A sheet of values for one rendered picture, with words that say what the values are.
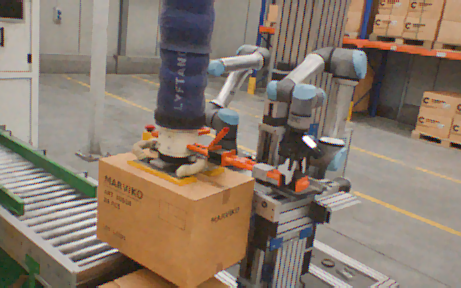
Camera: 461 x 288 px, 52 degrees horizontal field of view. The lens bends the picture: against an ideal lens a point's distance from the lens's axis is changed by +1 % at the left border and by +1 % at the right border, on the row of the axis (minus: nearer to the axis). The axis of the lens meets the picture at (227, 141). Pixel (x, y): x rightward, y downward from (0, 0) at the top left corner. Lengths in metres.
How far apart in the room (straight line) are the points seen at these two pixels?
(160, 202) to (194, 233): 0.20
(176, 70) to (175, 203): 0.54
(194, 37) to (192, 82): 0.18
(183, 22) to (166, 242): 0.89
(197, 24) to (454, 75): 8.68
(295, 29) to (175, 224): 1.11
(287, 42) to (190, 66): 0.65
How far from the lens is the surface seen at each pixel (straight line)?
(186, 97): 1.94
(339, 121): 2.09
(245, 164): 1.83
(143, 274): 2.31
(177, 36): 1.90
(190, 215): 1.83
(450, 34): 8.94
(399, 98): 10.65
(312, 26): 2.30
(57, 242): 2.59
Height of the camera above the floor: 1.76
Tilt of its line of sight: 15 degrees down
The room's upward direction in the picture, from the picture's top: 7 degrees clockwise
